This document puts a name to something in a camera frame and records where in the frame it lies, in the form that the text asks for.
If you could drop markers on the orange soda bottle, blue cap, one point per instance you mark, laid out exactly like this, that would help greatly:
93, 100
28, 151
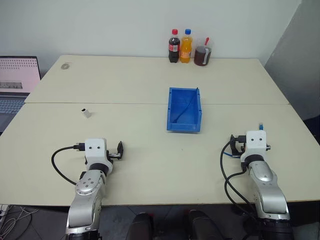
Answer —
186, 51

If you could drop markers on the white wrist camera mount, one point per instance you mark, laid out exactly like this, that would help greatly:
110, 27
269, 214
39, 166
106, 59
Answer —
255, 143
96, 153

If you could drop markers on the blue plastic storage bin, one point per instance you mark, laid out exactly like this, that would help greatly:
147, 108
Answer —
183, 126

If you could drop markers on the grey laptop with pink screen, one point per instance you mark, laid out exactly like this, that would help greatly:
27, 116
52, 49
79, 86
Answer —
15, 75

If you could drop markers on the cola bottle with red cap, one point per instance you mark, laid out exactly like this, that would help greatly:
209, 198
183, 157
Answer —
174, 50

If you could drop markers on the grey partition panel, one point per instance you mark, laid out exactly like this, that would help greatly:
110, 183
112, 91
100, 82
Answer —
297, 62

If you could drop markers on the small white object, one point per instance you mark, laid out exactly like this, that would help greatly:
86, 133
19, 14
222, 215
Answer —
86, 113

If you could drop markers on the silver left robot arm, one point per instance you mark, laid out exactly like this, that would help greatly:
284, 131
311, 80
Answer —
86, 197

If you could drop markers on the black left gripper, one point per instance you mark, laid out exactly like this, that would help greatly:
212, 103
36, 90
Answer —
113, 155

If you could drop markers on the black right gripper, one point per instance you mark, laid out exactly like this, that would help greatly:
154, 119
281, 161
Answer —
239, 149

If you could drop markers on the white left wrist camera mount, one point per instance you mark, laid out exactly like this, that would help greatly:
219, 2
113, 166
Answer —
96, 153

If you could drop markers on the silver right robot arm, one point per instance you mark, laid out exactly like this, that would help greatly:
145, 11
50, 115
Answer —
268, 190

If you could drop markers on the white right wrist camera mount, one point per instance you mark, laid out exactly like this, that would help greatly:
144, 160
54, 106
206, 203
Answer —
255, 143

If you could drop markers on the clear jar of dark liquid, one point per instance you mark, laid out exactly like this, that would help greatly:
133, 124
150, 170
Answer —
201, 56

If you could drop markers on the dark rounded shape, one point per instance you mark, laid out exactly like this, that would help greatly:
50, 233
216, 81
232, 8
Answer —
202, 225
142, 226

